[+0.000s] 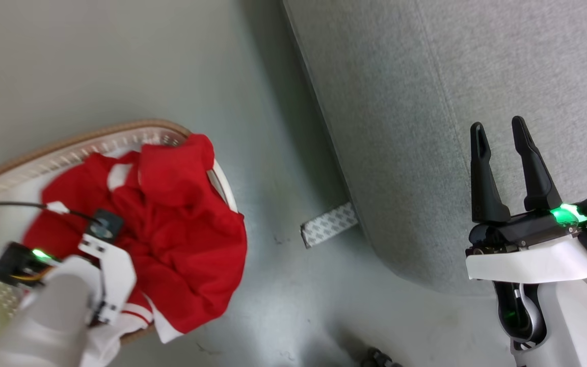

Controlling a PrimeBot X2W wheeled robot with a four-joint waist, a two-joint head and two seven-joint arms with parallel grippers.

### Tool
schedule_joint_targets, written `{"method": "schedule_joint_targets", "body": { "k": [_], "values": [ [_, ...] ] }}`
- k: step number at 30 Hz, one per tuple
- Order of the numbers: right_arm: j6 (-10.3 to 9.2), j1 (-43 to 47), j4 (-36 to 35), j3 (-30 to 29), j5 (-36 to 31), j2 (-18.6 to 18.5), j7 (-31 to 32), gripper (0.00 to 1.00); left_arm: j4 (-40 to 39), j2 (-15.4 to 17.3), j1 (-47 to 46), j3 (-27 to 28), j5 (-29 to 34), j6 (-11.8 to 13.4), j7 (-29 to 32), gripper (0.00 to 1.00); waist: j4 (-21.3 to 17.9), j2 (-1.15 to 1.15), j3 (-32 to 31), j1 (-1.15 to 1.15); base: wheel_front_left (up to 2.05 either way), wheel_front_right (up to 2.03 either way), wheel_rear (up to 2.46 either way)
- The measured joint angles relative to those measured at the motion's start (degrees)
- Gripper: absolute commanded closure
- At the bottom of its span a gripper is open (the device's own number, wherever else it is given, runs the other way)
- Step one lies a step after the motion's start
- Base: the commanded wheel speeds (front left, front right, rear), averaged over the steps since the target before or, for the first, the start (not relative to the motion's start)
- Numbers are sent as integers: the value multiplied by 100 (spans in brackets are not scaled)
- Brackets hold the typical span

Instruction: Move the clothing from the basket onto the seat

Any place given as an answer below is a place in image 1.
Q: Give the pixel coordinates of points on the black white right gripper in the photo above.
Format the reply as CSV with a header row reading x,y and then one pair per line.
x,y
528,255

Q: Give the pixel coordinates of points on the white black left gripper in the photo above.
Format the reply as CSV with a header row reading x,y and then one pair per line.
x,y
115,278

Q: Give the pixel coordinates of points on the red garment with white trim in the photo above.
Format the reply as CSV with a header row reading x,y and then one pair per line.
x,y
181,239

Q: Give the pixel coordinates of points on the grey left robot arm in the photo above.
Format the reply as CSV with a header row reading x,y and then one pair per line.
x,y
44,326

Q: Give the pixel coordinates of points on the dark robot base part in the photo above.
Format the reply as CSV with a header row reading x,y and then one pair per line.
x,y
377,359

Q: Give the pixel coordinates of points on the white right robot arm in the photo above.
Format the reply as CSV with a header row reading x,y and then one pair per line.
x,y
574,326

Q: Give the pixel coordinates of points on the beige perforated laundry basket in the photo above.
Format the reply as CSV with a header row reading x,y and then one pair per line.
x,y
69,152

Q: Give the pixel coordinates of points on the grey fabric sofa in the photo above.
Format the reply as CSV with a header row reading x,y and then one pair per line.
x,y
400,127

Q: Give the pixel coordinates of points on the patterned grey tape strip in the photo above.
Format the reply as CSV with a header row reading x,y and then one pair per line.
x,y
329,224

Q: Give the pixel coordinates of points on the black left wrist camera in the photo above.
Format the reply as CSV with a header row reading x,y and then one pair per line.
x,y
106,225

